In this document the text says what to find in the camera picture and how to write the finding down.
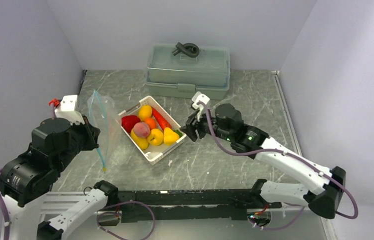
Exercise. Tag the red bell pepper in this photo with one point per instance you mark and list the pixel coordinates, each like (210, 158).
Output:
(129, 121)

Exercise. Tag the orange tangerine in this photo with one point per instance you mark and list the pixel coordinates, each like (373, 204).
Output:
(151, 122)

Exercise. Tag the small yellow fruit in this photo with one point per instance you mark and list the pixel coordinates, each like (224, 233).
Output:
(142, 143)

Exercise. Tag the yellow lemon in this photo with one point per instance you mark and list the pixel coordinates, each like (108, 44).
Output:
(145, 112)

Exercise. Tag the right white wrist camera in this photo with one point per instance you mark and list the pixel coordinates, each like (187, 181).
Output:
(200, 100)

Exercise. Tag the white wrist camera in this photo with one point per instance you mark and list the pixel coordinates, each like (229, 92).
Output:
(66, 109)
(200, 100)

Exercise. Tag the red orange carrot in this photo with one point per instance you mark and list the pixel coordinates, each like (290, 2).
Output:
(162, 122)

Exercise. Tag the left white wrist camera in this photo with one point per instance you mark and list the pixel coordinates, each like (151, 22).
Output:
(66, 109)

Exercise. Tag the green plastic storage box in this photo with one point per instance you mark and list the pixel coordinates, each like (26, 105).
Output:
(180, 74)

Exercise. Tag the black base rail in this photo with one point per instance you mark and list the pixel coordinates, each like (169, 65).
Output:
(144, 205)

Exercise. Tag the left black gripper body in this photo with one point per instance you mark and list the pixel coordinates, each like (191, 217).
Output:
(83, 139)

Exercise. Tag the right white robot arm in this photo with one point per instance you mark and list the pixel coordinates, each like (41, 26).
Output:
(319, 188)

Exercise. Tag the clear zip top bag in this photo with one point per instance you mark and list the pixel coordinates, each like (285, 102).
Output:
(103, 114)

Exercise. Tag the pink peach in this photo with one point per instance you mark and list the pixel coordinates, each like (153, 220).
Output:
(141, 130)

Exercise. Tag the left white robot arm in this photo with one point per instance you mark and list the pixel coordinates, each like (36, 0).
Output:
(26, 180)

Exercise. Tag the white perforated plastic basket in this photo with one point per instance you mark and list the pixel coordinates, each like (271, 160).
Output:
(154, 154)

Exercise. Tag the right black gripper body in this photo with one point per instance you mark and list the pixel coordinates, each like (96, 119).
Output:
(225, 134)

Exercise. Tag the yellow apple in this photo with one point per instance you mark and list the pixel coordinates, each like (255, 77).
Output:
(155, 137)

